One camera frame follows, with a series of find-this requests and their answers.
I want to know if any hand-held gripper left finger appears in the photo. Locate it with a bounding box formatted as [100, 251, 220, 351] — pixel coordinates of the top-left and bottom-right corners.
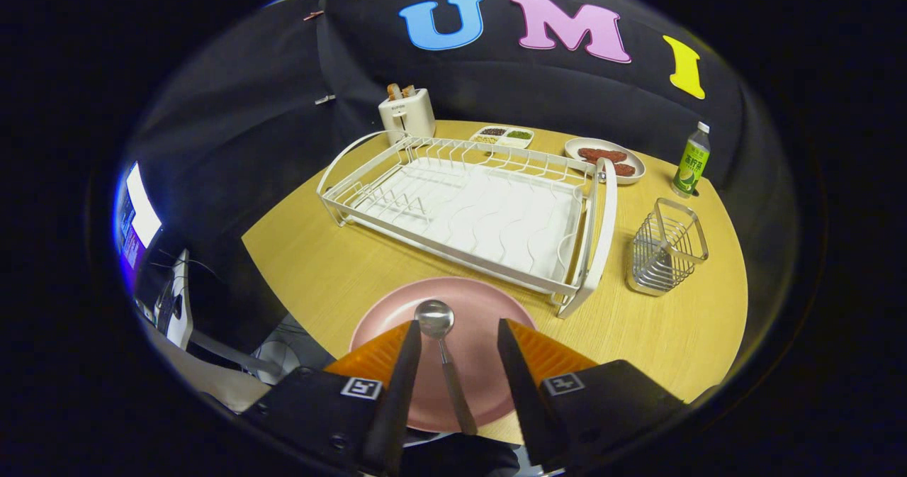
[241, 320, 422, 474]

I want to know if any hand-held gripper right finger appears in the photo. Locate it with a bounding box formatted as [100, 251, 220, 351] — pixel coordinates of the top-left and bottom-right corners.
[498, 319, 687, 471]

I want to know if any pink plate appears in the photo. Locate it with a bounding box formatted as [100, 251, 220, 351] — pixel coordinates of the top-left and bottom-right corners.
[349, 276, 539, 434]

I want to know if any spoon with brown handle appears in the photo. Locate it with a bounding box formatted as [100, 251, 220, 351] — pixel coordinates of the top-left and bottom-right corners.
[415, 300, 478, 436]

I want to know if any white wire dish rack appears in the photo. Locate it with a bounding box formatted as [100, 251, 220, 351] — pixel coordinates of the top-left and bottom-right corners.
[317, 131, 619, 320]

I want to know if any silver wire basket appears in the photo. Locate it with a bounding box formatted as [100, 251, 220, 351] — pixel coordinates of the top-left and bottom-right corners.
[627, 198, 709, 297]

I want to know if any white oval plate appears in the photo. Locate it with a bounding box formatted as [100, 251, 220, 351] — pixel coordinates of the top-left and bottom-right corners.
[565, 138, 646, 185]

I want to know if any white divided spice tray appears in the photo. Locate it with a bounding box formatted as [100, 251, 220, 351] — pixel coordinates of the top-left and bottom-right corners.
[471, 126, 535, 151]

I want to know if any white toaster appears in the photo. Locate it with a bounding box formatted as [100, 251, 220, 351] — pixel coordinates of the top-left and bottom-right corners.
[378, 88, 436, 145]

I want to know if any green label drink bottle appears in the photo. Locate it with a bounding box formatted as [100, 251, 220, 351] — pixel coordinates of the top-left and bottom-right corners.
[671, 122, 711, 199]

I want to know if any computer monitor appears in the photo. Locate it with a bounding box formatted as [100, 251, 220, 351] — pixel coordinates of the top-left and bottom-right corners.
[116, 162, 163, 288]

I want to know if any black backdrop cloth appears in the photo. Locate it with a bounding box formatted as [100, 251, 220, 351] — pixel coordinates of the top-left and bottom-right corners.
[128, 0, 801, 350]

